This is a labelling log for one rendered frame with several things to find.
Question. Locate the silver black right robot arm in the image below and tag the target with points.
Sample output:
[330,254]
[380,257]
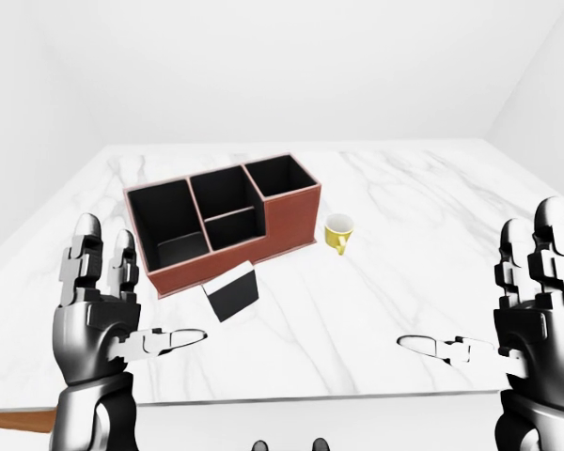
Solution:
[538,420]

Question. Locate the brown wooden board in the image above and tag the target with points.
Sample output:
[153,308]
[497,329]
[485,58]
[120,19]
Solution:
[19,419]

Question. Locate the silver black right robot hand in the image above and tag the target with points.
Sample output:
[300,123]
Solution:
[540,324]

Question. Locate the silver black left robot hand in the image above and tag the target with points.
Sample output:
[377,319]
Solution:
[91,324]

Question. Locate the small dark rounded shape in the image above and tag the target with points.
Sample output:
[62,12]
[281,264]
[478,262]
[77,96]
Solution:
[260,445]
[320,444]

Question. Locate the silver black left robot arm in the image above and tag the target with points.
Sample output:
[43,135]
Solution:
[93,415]

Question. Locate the black book with white pages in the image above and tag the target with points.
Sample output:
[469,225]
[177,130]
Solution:
[232,293]

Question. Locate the red-brown desk caddy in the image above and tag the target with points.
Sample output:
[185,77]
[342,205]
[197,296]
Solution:
[221,221]

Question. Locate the yellow mug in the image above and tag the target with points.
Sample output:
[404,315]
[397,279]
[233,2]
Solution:
[337,232]

